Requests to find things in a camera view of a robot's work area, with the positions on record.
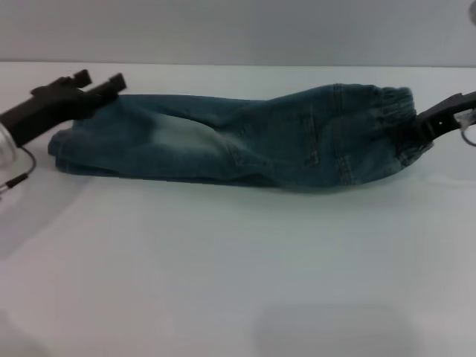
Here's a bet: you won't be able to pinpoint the thin grey right gripper cable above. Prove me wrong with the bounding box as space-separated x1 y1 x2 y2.
458 111 476 147

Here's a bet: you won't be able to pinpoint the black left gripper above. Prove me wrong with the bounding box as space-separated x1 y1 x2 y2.
0 69 128 147

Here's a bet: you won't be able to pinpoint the thin black left gripper cable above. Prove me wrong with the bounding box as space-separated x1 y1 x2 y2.
0 147 36 196

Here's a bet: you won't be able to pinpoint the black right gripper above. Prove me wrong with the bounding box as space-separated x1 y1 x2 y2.
417 90 476 142

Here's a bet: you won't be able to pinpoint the blue denim shorts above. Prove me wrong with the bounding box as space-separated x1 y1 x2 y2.
48 83 432 193

